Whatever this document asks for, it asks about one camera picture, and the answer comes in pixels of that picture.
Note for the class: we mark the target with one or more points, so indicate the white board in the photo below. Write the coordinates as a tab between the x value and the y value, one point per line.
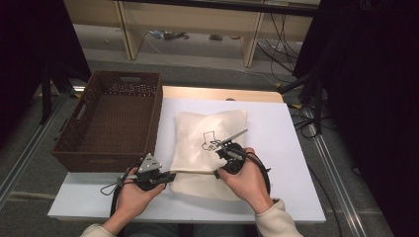
290	148

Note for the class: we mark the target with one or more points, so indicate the black metal stand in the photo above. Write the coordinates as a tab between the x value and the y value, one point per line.
46	98

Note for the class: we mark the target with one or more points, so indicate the black curtain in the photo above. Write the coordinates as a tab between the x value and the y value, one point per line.
378	98
19	65

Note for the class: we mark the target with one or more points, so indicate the light wooden table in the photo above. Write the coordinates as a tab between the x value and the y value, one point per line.
197	93

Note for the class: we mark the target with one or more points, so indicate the person's right hand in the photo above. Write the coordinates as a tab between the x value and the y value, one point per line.
250	186

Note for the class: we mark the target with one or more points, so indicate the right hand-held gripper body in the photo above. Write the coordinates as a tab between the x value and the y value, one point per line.
234	161

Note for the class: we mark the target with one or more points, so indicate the person's left hand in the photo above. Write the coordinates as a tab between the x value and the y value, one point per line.
135	200

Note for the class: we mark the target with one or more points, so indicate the black tripod stand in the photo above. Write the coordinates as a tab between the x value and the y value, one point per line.
318	108

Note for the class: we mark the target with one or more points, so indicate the light wooden shelf unit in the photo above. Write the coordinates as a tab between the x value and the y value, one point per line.
191	19

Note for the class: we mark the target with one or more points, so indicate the brown woven basket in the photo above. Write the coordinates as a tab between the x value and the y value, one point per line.
115	125

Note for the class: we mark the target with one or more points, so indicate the metal floor rail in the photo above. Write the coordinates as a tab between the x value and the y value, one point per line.
346	204
29	154

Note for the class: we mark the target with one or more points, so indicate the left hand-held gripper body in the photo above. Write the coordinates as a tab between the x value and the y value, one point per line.
148	177

